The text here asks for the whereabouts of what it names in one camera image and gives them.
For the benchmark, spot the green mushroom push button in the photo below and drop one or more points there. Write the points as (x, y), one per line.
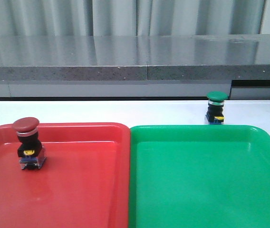
(214, 114)

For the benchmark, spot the red mushroom push button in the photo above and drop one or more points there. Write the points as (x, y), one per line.
(31, 153)

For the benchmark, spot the green plastic tray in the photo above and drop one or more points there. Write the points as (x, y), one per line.
(199, 176)

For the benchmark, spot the red plastic tray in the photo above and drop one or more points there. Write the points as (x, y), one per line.
(84, 182)

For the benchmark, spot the grey stone counter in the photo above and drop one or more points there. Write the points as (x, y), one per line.
(134, 68)

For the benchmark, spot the white pleated curtain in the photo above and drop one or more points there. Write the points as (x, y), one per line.
(134, 17)

